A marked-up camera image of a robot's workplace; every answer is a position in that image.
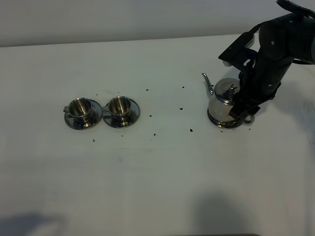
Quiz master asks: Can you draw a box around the right stainless steel teacup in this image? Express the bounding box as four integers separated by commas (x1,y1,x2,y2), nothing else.
102,96,131,122

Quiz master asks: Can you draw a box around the stainless steel teapot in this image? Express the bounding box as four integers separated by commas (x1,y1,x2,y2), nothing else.
202,73,255,129

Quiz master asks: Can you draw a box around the stainless steel teacup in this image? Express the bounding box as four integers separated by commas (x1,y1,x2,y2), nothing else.
63,97,94,122
102,96,131,122

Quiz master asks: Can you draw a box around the right stainless steel saucer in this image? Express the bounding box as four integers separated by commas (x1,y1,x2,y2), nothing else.
103,99,140,128

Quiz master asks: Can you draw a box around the left stainless steel teacup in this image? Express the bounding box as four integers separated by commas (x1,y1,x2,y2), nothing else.
63,97,94,122

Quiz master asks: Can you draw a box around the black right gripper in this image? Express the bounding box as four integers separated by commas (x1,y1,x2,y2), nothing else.
229,49,281,118

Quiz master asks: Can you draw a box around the left stainless steel saucer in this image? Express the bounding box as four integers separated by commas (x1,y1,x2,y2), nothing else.
64,99,102,130

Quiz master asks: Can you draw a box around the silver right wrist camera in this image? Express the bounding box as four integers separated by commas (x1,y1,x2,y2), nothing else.
219,32,257,70

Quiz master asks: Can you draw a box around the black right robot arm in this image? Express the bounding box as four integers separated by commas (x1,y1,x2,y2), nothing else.
221,13,315,119

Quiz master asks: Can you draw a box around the stainless steel saucer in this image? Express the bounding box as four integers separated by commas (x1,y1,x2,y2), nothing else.
64,99,102,130
103,99,140,128

